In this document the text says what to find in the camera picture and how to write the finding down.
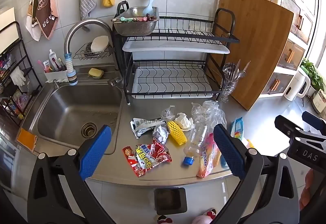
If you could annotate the red white snack bag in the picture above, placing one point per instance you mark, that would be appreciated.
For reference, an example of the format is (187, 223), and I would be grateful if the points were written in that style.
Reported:
(155, 155)

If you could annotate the steel wool scourer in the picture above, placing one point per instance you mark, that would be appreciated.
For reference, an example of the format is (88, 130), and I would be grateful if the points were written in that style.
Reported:
(87, 49)

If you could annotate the small clear wrapper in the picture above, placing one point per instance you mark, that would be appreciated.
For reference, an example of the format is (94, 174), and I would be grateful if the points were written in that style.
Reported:
(168, 112)

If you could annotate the yellow foam fruit net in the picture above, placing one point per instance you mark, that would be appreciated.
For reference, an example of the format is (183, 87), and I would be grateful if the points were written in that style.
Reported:
(175, 133)

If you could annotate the small yellow wrapper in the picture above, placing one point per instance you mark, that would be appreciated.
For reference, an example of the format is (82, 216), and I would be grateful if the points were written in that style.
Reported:
(250, 143)

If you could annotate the cream hanging towel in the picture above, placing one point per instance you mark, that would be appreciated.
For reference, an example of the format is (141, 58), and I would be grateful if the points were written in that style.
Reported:
(31, 22)

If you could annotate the white electric kettle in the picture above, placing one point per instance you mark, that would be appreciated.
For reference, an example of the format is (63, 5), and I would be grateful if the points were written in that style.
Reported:
(295, 83)

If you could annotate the cream kitchen appliance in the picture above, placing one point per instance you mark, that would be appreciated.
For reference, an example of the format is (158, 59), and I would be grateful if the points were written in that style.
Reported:
(320, 100)

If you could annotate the colourful packets on shelf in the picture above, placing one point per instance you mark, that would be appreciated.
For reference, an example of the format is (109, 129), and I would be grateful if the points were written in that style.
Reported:
(16, 101)

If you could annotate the yellow soap on dish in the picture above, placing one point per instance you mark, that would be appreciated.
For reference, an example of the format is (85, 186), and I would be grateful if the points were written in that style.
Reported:
(95, 72)

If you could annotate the square metal bin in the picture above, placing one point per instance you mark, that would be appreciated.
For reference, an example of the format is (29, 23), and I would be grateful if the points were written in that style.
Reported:
(169, 199)

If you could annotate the person's right hand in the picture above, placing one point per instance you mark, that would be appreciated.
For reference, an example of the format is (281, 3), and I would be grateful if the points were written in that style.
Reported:
(308, 188)

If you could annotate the white drip tray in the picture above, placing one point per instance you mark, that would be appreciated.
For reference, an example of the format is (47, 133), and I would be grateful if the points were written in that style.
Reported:
(178, 48)
(163, 78)

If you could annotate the sink drain strainer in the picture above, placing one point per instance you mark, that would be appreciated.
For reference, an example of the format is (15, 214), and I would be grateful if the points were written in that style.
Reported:
(89, 129)

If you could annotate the silver white flat wrapper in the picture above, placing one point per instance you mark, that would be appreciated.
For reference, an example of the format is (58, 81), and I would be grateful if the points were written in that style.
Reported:
(142, 125)

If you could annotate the pink fleece pants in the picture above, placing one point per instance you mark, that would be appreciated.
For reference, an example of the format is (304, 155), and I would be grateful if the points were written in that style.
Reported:
(200, 220)

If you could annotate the pink toothbrush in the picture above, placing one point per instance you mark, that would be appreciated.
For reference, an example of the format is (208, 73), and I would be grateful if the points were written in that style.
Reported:
(40, 63)

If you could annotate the stainless steel sink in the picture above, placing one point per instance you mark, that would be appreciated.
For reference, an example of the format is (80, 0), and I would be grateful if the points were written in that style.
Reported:
(63, 111)

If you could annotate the orange cloth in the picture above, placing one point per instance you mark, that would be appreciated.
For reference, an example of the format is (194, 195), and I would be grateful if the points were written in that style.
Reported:
(25, 138)

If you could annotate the curved steel faucet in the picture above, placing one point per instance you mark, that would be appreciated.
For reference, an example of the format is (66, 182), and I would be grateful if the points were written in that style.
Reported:
(84, 23)

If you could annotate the white gloves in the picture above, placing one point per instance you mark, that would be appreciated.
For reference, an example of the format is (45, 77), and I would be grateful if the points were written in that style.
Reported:
(17, 76)

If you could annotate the white toothbrush holder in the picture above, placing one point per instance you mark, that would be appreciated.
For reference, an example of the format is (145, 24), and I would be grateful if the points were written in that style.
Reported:
(54, 76)

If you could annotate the brown pink hanging towel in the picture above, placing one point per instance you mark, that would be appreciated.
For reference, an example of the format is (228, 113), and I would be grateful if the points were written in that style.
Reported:
(47, 15)

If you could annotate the blue packet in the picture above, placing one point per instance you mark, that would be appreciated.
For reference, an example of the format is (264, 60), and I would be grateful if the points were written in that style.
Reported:
(237, 127)

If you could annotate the bundle of metal cutlery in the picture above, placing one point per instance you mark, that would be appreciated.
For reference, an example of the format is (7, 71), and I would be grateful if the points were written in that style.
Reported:
(233, 72)

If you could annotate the crumpled white tissue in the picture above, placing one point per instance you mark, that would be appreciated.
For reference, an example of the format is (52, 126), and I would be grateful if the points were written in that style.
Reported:
(183, 120)

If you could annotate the colourful packet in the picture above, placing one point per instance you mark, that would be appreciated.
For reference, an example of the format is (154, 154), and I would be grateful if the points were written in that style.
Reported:
(5, 62)

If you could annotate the wooden cutting board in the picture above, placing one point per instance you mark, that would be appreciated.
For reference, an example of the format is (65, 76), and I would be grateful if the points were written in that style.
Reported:
(254, 48)

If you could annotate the small red snack wrapper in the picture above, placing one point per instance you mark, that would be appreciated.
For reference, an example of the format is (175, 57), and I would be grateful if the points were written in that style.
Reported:
(130, 160)

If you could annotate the orange pink snack bag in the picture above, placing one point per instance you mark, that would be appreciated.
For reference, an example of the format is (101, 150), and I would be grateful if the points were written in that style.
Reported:
(207, 160)

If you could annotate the purple toothbrush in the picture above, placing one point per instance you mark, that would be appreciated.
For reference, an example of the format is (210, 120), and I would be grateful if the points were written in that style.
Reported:
(57, 64)

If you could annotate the white board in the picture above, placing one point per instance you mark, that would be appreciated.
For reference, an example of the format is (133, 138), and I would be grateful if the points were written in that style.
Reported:
(6, 18)

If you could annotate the clear bottle with blue cap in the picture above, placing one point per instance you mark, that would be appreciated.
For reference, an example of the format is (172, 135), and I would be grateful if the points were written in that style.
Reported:
(194, 142)

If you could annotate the steel colander basket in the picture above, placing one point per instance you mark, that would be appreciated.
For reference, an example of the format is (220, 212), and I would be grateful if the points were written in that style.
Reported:
(135, 27)

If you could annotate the glass cutlery holder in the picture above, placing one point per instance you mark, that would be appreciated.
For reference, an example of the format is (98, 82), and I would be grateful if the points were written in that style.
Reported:
(225, 91)

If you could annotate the green potted plant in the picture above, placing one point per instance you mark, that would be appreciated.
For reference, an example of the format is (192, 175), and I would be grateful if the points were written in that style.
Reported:
(312, 71)

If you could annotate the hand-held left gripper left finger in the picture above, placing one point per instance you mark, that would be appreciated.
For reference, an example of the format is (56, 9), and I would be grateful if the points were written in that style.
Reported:
(95, 152)

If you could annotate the crumpled silver foil wrapper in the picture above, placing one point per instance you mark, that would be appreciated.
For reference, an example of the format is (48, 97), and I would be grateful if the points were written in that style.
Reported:
(160, 134)

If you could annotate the black metal shelf rack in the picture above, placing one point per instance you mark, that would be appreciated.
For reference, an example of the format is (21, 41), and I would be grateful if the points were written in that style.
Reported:
(32, 69)

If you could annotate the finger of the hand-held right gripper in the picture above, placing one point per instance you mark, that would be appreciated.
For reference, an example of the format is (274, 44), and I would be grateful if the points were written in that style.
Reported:
(314, 122)
(285, 124)

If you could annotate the white toothpaste tube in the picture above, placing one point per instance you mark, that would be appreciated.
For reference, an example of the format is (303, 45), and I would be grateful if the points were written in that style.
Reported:
(53, 58)

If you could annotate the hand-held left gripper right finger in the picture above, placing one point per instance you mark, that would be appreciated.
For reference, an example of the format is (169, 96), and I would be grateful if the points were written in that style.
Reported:
(229, 152)

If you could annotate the blue white faucet filter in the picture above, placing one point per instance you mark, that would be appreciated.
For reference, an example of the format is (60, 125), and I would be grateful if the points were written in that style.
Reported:
(71, 73)

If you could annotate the clear plastic bag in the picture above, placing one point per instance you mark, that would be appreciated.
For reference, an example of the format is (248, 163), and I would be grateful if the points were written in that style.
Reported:
(208, 114)

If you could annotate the white round sponge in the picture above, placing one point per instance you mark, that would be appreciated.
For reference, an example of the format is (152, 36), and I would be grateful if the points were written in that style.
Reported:
(100, 43)

